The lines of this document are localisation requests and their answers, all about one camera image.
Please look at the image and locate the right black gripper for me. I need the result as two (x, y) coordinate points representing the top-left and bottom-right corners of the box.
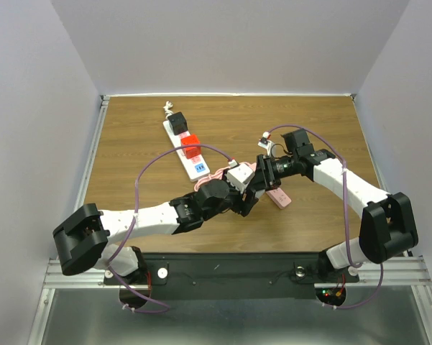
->
(247, 154), (297, 193)

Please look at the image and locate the pink power strip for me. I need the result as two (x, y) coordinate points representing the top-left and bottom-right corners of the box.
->
(266, 188), (292, 210)

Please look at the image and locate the pink cable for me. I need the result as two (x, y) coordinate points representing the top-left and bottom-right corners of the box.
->
(193, 162), (258, 191)

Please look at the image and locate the white multicolour power strip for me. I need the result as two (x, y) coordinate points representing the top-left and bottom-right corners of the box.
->
(162, 120), (212, 182)

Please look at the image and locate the red cube socket plug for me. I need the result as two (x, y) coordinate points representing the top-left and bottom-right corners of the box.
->
(180, 134), (201, 160)

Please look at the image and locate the black cube socket plug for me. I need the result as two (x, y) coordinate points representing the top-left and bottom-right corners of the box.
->
(167, 112), (188, 136)

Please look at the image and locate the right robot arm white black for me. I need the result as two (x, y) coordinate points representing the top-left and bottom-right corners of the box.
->
(244, 126), (418, 280)

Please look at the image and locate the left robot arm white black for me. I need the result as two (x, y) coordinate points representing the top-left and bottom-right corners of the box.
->
(52, 180), (258, 283)

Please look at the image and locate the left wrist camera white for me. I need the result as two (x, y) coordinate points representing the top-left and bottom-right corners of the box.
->
(226, 163), (254, 193)

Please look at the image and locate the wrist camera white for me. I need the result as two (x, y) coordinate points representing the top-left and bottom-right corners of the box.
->
(226, 163), (254, 193)
(258, 132), (276, 157)

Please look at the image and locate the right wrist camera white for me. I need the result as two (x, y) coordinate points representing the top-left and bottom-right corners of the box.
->
(258, 132), (276, 157)

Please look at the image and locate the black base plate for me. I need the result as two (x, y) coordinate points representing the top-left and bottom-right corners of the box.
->
(104, 252), (360, 301)

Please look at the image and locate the aluminium frame rail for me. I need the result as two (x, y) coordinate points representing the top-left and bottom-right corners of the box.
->
(45, 257), (432, 288)

